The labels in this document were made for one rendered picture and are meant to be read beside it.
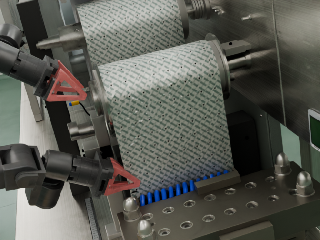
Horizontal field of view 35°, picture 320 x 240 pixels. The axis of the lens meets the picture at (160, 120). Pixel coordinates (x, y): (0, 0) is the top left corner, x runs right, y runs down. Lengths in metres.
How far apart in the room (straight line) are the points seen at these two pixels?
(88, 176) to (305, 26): 0.50
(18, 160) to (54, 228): 0.39
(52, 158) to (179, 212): 0.27
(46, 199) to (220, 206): 0.35
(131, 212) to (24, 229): 0.43
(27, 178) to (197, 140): 0.36
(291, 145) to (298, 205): 2.48
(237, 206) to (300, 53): 0.32
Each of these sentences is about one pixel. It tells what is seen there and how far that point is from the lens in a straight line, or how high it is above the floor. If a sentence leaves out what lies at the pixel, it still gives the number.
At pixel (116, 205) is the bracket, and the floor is 0.98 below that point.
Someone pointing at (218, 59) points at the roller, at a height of 1.28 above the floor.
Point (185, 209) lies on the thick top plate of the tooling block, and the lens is 1.03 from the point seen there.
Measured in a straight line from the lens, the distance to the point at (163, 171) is 1.09.
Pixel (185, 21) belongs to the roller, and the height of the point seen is 1.32.
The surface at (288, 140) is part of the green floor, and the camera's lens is 3.56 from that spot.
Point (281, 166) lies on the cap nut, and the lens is 1.09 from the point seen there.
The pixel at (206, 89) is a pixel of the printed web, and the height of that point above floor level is 1.23.
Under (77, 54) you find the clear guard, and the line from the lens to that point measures 2.05.
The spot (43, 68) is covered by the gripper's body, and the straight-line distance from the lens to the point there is 1.04.
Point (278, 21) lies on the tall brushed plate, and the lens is 0.96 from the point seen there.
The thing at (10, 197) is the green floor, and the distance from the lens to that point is 3.63.
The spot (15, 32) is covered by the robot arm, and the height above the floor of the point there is 1.41.
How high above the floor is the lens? 1.58
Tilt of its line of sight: 22 degrees down
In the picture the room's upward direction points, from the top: 12 degrees counter-clockwise
